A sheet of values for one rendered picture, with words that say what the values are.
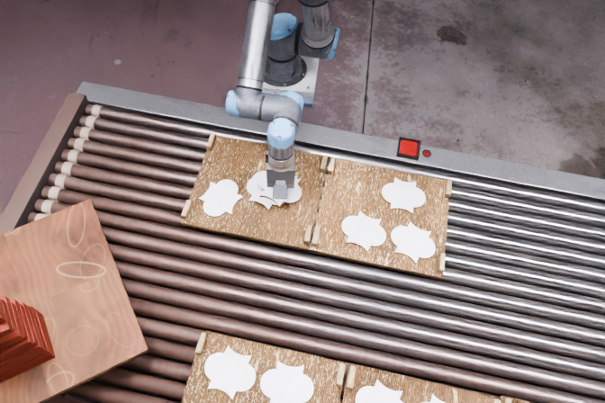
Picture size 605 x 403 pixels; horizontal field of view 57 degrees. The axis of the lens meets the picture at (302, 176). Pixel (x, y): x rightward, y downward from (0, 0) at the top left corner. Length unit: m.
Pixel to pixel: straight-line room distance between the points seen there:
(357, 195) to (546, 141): 1.78
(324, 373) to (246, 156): 0.75
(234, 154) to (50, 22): 2.26
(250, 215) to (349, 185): 0.34
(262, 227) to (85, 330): 0.58
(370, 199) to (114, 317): 0.85
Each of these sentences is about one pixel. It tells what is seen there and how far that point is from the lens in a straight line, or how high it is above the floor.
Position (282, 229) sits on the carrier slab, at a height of 0.94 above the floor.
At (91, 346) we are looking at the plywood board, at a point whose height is 1.04.
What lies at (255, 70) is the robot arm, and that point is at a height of 1.31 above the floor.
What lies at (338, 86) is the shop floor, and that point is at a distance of 3.34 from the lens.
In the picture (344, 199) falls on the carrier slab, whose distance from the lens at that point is 1.83.
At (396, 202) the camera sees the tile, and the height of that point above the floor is 0.94.
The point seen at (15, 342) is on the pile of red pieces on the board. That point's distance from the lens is 1.46.
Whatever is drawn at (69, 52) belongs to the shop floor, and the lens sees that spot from 3.71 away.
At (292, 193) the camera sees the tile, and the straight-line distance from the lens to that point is 1.79.
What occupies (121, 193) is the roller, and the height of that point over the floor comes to 0.92.
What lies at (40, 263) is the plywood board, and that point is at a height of 1.04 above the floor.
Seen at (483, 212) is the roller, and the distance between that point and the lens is 1.93.
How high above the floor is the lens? 2.52
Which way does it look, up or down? 58 degrees down
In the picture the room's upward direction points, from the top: 4 degrees clockwise
